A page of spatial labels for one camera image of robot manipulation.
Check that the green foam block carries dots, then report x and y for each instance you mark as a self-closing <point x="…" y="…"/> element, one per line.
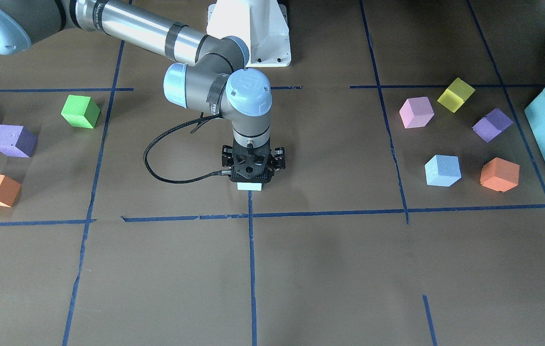
<point x="80" y="111"/>

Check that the purple foam block near blue bin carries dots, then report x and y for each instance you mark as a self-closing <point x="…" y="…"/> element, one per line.
<point x="492" y="125"/>

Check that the pink foam block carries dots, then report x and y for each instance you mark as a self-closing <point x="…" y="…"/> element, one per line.
<point x="416" y="112"/>

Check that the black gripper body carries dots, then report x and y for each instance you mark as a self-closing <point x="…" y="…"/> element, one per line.
<point x="227" y="157"/>

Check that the purple foam block near red bin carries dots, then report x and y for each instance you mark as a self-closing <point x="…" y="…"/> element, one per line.
<point x="16" y="141"/>

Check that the yellow foam block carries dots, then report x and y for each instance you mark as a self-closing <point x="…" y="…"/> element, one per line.
<point x="455" y="95"/>

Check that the orange foam block near blue bin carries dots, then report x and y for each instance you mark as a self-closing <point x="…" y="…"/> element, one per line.
<point x="500" y="175"/>

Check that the white camera post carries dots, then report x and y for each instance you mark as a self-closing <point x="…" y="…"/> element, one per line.
<point x="262" y="25"/>

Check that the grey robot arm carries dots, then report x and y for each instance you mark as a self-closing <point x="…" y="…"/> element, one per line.
<point x="208" y="74"/>

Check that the light blue foam block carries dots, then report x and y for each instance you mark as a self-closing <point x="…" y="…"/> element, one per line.
<point x="249" y="186"/>
<point x="442" y="170"/>

